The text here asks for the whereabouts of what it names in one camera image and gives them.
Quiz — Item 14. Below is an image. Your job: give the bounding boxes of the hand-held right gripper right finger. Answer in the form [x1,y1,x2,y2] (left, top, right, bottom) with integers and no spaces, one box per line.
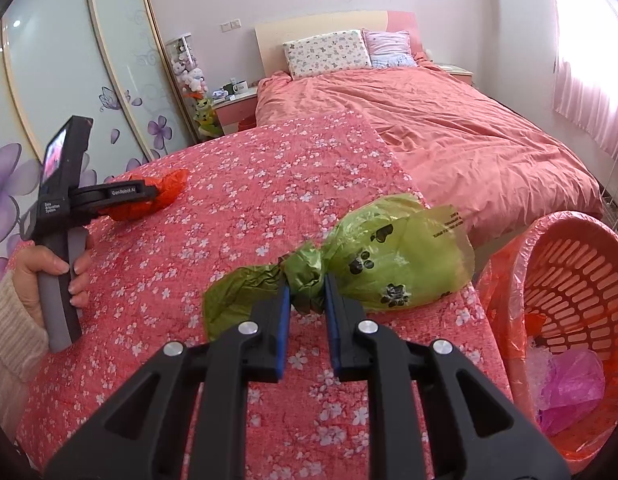
[323,274,572,480]

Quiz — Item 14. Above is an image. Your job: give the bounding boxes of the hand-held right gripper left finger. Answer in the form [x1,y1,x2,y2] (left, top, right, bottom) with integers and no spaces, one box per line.
[43,287,292,480]

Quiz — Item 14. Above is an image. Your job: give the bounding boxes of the medium orange plastic bag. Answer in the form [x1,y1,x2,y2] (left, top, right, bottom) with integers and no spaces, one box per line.
[525,311,548,347]

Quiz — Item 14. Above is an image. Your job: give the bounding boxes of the beige and pink headboard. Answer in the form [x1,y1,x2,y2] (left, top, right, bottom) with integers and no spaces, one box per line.
[254,9,420,78]

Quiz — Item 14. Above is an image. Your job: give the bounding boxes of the white wire rack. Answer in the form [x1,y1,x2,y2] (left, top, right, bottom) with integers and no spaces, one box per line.
[601,147,618,231]

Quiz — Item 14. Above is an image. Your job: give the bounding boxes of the pink striped pillow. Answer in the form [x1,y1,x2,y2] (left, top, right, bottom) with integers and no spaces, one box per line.
[363,30,419,70]

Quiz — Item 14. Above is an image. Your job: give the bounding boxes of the small orange plastic bag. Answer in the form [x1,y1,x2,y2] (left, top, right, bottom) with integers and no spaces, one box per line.
[98,169,190,222]

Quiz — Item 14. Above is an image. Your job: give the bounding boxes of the salmon duvet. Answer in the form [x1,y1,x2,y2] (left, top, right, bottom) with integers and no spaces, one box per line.
[254,57,604,261]

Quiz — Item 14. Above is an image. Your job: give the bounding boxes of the clear plastic bag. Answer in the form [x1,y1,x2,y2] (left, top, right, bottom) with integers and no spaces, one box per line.
[526,345,560,411]

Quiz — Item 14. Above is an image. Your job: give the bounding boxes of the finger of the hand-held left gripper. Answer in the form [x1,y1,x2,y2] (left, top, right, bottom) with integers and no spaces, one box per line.
[136,180,162,207]

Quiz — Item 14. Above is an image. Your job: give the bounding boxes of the red floral blanket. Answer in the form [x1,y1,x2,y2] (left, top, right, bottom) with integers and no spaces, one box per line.
[9,110,514,480]

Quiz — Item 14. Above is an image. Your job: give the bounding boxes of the person's left hand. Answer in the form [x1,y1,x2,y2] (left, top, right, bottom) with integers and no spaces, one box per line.
[12,232,96,312]

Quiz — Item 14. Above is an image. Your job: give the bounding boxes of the large orange plastic bag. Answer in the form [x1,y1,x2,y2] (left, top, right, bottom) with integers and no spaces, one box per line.
[476,232,540,411]

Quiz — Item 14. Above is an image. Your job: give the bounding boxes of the flower print sliding wardrobe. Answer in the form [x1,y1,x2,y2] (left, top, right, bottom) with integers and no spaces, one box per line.
[0,0,200,286]

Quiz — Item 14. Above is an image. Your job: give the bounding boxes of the person's left forearm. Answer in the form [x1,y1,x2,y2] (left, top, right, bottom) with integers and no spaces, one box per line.
[0,272,50,401]

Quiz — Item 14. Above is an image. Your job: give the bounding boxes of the green paw print bag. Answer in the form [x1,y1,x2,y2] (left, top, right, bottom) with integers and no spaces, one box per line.
[203,193,476,338]

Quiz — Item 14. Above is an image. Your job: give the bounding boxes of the pink and white nightstand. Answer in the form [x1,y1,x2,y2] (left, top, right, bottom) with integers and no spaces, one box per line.
[431,62,474,88]
[211,91,260,133]

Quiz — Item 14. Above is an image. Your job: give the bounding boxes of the floral print pillow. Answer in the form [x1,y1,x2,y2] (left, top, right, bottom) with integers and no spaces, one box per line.
[282,29,372,81]

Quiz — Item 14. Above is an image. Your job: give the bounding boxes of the pink plastic bag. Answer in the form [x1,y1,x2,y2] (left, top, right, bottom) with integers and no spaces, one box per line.
[536,349,607,436]

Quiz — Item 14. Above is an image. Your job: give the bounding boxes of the plush toy display case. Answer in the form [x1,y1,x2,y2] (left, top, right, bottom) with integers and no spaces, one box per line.
[165,34,222,141]

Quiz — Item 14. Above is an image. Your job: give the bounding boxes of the pink plastic laundry basket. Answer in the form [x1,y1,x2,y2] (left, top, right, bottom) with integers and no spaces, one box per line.
[476,210,618,463]

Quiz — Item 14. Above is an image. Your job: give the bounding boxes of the pink curtain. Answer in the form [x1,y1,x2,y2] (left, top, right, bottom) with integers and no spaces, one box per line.
[551,0,618,158]

